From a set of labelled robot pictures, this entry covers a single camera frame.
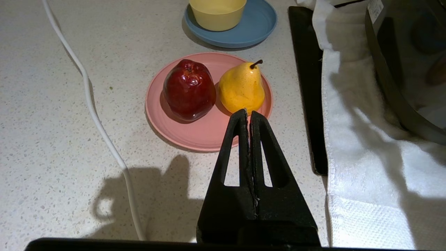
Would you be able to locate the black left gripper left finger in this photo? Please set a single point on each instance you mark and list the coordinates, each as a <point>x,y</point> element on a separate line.
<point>226,209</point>

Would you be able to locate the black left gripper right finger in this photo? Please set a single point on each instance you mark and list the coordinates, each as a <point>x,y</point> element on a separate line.
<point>285,212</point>

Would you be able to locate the dark grey rice cooker base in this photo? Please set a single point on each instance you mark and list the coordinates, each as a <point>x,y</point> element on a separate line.
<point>400,69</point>

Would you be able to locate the yellow bowl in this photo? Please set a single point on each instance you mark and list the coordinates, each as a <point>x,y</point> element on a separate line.
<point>217,17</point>

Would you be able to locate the pink plate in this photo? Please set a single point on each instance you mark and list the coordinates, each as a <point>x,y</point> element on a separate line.
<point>205,134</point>

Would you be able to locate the white towel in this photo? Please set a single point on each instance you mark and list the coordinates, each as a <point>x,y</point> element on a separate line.
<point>366,157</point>

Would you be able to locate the yellow pear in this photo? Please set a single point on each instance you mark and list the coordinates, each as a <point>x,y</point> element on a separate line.
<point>242,89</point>

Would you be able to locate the red apple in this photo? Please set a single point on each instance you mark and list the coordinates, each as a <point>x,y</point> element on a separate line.
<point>190,90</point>

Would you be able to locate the black flat board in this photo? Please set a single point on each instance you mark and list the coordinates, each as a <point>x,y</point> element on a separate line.
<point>306,87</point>

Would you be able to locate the blue plate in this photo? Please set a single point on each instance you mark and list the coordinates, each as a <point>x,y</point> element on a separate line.
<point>258,24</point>

